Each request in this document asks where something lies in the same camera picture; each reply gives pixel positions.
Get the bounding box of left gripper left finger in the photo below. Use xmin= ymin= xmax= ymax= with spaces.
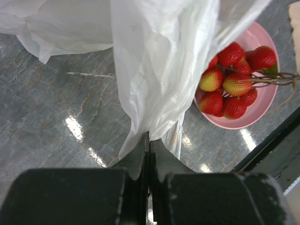
xmin=0 ymin=133 xmax=149 ymax=225

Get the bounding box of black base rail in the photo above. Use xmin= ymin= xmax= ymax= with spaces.
xmin=232 ymin=108 xmax=300 ymax=192

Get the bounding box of beige cloth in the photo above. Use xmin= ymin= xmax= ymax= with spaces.
xmin=288 ymin=1 xmax=300 ymax=73

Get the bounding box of white plastic bag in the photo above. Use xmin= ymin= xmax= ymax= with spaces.
xmin=0 ymin=0 xmax=269 ymax=158

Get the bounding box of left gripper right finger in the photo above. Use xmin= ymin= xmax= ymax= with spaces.
xmin=150 ymin=140 xmax=295 ymax=225

